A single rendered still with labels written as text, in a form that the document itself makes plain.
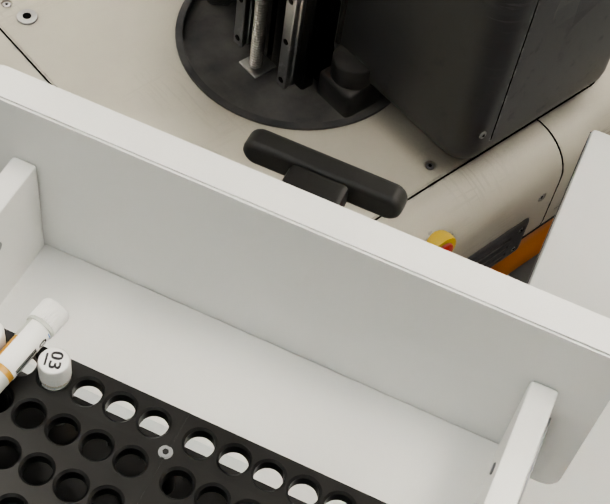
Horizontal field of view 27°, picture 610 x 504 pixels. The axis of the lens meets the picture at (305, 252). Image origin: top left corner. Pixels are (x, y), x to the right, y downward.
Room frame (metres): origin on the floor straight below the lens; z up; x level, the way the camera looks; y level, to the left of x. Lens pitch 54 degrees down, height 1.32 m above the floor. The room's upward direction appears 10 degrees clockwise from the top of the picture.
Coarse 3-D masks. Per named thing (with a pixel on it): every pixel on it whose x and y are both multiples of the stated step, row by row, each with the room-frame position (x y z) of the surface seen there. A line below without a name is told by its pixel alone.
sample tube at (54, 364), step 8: (48, 352) 0.23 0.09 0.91; (56, 352) 0.23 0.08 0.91; (64, 352) 0.23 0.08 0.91; (40, 360) 0.23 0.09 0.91; (48, 360) 0.23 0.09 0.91; (56, 360) 0.23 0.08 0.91; (64, 360) 0.23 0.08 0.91; (40, 368) 0.23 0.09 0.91; (48, 368) 0.23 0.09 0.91; (56, 368) 0.23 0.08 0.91; (64, 368) 0.23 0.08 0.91; (40, 376) 0.23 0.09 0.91; (48, 376) 0.22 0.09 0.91; (56, 376) 0.22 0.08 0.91; (64, 376) 0.23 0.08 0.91; (48, 384) 0.22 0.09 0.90; (56, 384) 0.22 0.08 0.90; (64, 384) 0.23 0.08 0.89
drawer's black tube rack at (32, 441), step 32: (0, 416) 0.21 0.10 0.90; (32, 416) 0.23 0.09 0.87; (64, 416) 0.21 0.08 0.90; (0, 448) 0.21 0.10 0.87; (32, 448) 0.20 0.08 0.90; (64, 448) 0.20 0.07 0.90; (96, 448) 0.22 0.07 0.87; (128, 448) 0.21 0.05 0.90; (160, 448) 0.21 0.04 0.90; (0, 480) 0.18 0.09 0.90; (32, 480) 0.20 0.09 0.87; (64, 480) 0.20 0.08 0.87; (96, 480) 0.19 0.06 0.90; (128, 480) 0.19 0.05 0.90; (160, 480) 0.20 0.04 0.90; (192, 480) 0.20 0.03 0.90; (224, 480) 0.20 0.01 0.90; (256, 480) 0.22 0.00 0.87
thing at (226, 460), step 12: (24, 372) 0.26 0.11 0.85; (84, 396) 0.25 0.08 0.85; (96, 396) 0.25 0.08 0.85; (108, 408) 0.25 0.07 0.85; (120, 408) 0.25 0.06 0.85; (144, 420) 0.24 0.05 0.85; (156, 432) 0.24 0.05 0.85; (192, 444) 0.24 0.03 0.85; (204, 444) 0.24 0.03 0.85; (228, 456) 0.24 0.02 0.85; (240, 468) 0.23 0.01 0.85
